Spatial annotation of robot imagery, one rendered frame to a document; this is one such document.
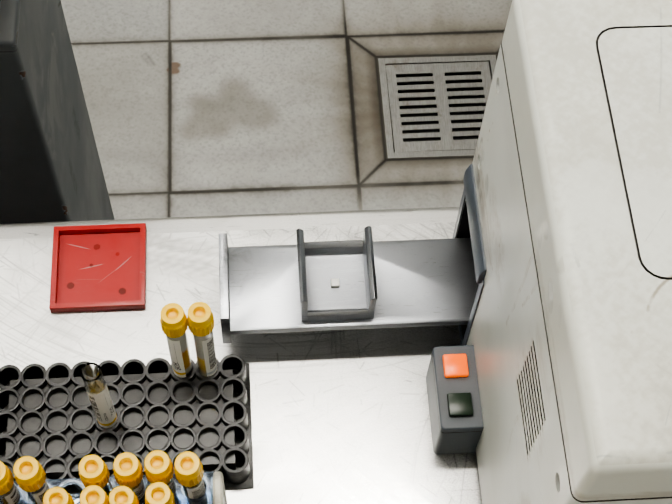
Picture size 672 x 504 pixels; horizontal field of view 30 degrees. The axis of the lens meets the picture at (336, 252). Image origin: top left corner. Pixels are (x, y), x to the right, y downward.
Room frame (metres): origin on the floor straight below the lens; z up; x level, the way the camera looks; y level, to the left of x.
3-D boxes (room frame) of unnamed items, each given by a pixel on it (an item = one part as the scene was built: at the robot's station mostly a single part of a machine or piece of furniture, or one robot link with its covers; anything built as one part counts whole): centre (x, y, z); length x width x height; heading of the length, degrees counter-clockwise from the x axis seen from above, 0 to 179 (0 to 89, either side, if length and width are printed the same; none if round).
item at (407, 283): (0.40, -0.02, 0.92); 0.21 x 0.07 x 0.05; 97
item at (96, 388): (0.30, 0.15, 0.93); 0.01 x 0.01 x 0.10
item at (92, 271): (0.42, 0.17, 0.88); 0.07 x 0.07 x 0.01; 7
